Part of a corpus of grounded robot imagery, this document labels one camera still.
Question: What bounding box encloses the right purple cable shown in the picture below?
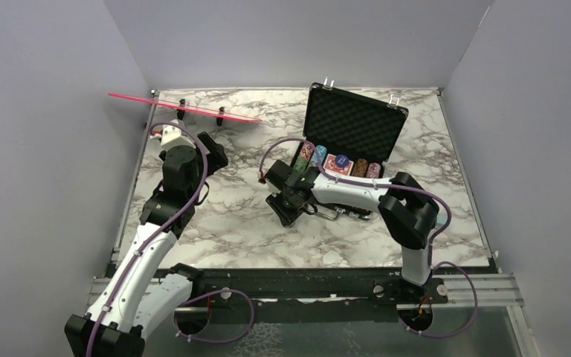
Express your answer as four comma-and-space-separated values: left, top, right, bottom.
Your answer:
258, 137, 479, 341

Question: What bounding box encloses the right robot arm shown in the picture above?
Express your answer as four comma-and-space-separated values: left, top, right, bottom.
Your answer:
260, 160, 441, 303

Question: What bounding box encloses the light blue eraser block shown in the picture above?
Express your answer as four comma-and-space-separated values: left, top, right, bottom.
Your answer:
442, 213, 451, 227

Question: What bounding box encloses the light blue chip stack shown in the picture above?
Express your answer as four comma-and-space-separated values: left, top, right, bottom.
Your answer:
309, 145, 327, 167

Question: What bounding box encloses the orange black chip stack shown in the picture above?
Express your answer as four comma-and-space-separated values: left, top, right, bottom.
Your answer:
351, 158, 369, 178

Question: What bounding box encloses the pink acrylic sheet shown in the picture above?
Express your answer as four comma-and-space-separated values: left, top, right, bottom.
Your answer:
108, 92, 262, 126

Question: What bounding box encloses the red white chip stack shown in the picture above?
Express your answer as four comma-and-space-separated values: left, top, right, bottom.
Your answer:
293, 141, 314, 173

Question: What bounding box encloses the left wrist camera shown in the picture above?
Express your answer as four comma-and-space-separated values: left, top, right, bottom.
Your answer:
161, 125, 192, 150

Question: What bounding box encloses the purple red chip stack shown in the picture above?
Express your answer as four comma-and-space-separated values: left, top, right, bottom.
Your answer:
365, 163, 381, 179

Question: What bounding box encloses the red playing card deck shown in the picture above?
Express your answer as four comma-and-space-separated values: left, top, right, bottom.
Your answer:
323, 154, 355, 176

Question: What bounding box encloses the blue small blind button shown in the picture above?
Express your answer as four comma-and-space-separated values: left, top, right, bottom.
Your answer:
335, 155, 349, 168

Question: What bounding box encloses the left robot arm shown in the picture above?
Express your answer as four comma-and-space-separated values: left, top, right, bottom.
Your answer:
64, 132, 228, 356

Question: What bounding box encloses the metal wire stand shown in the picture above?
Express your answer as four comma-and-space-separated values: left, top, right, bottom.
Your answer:
176, 98, 225, 129

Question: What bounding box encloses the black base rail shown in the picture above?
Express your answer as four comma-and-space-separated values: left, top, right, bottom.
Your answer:
173, 266, 454, 333

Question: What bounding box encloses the chrome case handle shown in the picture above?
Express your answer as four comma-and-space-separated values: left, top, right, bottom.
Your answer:
310, 204, 346, 221

